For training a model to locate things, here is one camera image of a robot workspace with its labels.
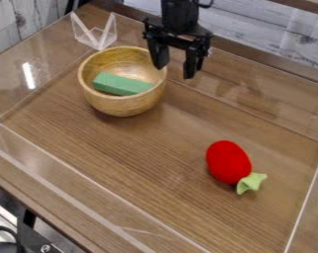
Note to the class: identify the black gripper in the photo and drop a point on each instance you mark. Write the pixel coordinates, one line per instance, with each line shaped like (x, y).
(177, 29)

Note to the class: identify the light wooden bowl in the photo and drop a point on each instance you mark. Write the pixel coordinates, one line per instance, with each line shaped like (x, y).
(129, 62)

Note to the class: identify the green rectangular block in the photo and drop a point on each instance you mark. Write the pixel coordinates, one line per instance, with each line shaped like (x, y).
(119, 85)

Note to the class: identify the red plush strawberry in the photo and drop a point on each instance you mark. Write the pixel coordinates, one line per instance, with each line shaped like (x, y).
(231, 166)

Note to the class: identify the clear acrylic corner bracket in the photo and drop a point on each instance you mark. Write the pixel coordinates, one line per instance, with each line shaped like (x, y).
(98, 38)

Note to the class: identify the clear acrylic tray wall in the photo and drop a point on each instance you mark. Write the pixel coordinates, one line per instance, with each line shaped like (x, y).
(87, 211)

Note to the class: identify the black table leg bracket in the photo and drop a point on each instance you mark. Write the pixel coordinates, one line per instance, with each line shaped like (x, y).
(43, 240)

